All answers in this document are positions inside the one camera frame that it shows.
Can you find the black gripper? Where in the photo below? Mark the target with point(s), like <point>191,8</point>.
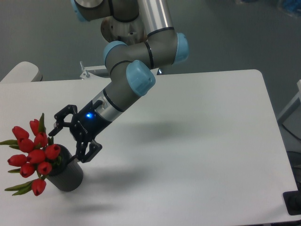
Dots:
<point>85,125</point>

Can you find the red tulip bouquet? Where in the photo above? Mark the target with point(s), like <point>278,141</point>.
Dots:
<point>39,155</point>

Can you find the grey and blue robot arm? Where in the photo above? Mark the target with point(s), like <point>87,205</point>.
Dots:
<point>129,66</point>

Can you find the dark grey ribbed vase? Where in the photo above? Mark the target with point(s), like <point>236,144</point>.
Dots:
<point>67,176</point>

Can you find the white chair armrest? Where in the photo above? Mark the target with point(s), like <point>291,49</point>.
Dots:
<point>23,72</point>

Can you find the black device at table edge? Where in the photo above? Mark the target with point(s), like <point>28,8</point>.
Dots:
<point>293,202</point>

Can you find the white furniture frame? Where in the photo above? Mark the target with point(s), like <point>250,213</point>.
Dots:
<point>292,105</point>

